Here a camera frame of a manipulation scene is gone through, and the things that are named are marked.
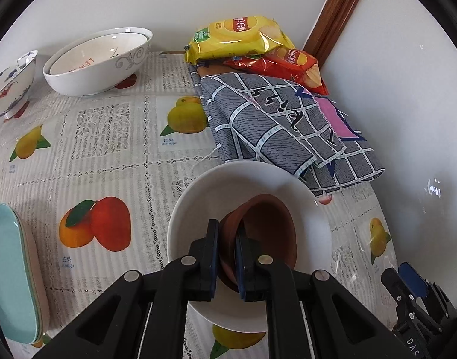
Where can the green plate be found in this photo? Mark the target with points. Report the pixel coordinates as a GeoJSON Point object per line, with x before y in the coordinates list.
{"type": "Point", "coordinates": [31, 246]}

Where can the small brown bowl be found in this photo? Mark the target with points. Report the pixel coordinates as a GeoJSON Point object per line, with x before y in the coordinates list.
{"type": "Point", "coordinates": [265, 220]}

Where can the brown wooden door frame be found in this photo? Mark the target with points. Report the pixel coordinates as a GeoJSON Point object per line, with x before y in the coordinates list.
{"type": "Point", "coordinates": [337, 11]}

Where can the white fruit print bowl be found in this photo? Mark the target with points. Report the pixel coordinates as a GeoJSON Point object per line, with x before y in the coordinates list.
{"type": "Point", "coordinates": [86, 56]}

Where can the blue checked cloth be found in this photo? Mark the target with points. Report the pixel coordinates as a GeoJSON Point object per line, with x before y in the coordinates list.
{"type": "Point", "coordinates": [258, 119]}

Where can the red chip bag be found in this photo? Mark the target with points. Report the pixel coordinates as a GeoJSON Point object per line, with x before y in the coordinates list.
{"type": "Point", "coordinates": [288, 63]}

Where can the pink plate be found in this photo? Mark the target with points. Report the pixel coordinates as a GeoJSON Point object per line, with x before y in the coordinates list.
{"type": "Point", "coordinates": [45, 303]}

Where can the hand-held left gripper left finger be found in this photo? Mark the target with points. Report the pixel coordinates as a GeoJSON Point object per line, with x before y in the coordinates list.
{"type": "Point", "coordinates": [213, 258]}

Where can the yellow chip bag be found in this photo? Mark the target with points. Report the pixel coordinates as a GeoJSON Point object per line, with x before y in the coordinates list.
{"type": "Point", "coordinates": [232, 37]}

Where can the white plate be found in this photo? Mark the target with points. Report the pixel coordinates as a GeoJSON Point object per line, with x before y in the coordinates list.
{"type": "Point", "coordinates": [198, 209]}

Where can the blue crane print bowl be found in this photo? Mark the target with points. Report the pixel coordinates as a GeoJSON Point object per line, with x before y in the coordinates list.
{"type": "Point", "coordinates": [11, 93]}

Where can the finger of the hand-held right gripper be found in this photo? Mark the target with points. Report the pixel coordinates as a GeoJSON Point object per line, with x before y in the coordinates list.
{"type": "Point", "coordinates": [396, 288]}
{"type": "Point", "coordinates": [413, 278]}

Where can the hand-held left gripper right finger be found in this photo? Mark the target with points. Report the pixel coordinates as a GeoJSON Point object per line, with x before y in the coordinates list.
{"type": "Point", "coordinates": [240, 265]}

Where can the fruit print tablecloth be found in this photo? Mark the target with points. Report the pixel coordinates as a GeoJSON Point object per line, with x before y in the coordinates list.
{"type": "Point", "coordinates": [112, 149]}

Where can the large white bowl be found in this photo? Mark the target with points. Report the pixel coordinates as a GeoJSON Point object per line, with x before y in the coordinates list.
{"type": "Point", "coordinates": [93, 82]}

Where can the blue plate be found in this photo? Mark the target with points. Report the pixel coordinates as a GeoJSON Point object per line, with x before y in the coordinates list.
{"type": "Point", "coordinates": [7, 261]}

